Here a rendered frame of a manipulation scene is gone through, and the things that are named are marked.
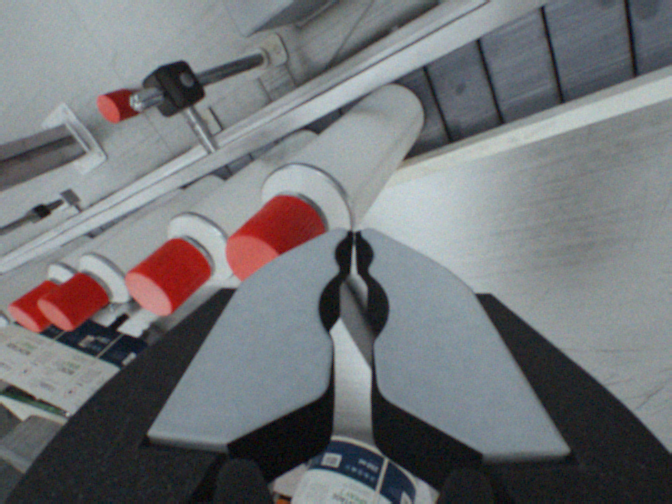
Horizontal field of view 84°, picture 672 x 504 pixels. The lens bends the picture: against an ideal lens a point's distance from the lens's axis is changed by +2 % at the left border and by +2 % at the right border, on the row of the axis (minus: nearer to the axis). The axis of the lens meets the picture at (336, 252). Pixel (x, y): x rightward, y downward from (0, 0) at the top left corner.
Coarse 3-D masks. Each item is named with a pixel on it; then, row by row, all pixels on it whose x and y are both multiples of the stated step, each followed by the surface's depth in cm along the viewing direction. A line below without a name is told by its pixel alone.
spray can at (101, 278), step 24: (192, 192) 38; (144, 216) 35; (168, 216) 35; (120, 240) 32; (144, 240) 33; (96, 264) 30; (120, 264) 31; (72, 288) 29; (96, 288) 30; (120, 288) 31; (48, 312) 28; (72, 312) 28
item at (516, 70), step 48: (576, 0) 22; (624, 0) 22; (480, 48) 26; (528, 48) 24; (576, 48) 23; (624, 48) 23; (432, 96) 28; (480, 96) 27; (528, 96) 26; (576, 96) 25; (432, 144) 30
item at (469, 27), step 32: (512, 0) 17; (544, 0) 16; (448, 32) 19; (480, 32) 18; (384, 64) 21; (416, 64) 20; (320, 96) 23; (352, 96) 22; (288, 128) 25; (224, 160) 29; (160, 192) 34; (96, 224) 42; (32, 256) 54
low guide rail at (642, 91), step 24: (600, 96) 22; (624, 96) 21; (648, 96) 21; (528, 120) 24; (552, 120) 23; (576, 120) 23; (456, 144) 27; (480, 144) 26; (504, 144) 25; (408, 168) 29; (432, 168) 28
